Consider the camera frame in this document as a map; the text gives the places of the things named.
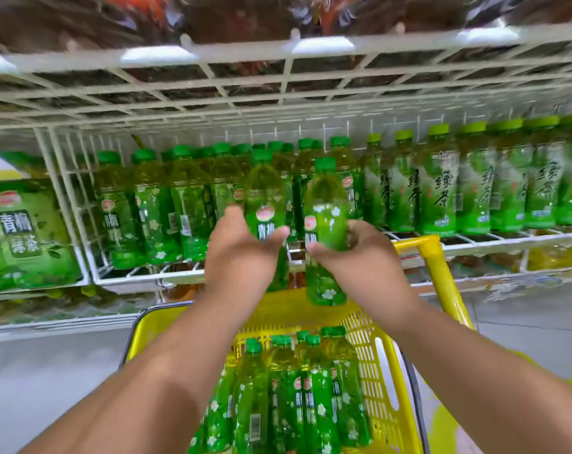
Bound person's left hand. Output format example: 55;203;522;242
203;205;292;322

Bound person's right hand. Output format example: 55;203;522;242
307;219;419;327

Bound yellow shopping basket trolley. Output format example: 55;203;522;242
120;235;476;454

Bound row of flower-label green bottles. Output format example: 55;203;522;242
94;136;366;271

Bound green tea bottles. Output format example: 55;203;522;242
186;325;374;454

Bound white wire shelf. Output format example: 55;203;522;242
0;23;572;344

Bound person's left forearm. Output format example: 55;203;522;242
19;297;258;454

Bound person's right forearm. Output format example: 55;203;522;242
385;302;572;454

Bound row of white-label green bottles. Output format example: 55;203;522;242
363;112;572;238

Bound yellow cartoon floor sticker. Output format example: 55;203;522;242
427;349;572;454

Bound row of large green-label bottles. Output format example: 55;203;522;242
0;151;84;291

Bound row of orange-label tea bottles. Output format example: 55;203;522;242
0;0;572;109

